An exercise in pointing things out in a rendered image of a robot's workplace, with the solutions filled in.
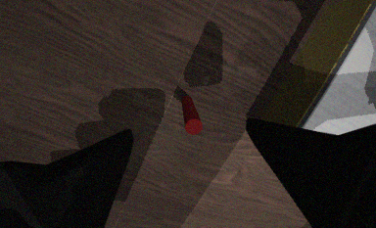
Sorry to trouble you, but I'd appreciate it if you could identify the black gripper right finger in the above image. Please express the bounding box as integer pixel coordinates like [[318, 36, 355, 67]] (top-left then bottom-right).
[[246, 118, 376, 228]]

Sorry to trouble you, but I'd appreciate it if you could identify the red peg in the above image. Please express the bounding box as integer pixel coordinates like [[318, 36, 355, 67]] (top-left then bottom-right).
[[181, 96, 203, 135]]

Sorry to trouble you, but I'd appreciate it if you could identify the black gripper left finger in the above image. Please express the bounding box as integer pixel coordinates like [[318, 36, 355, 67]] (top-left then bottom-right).
[[0, 129, 134, 228]]

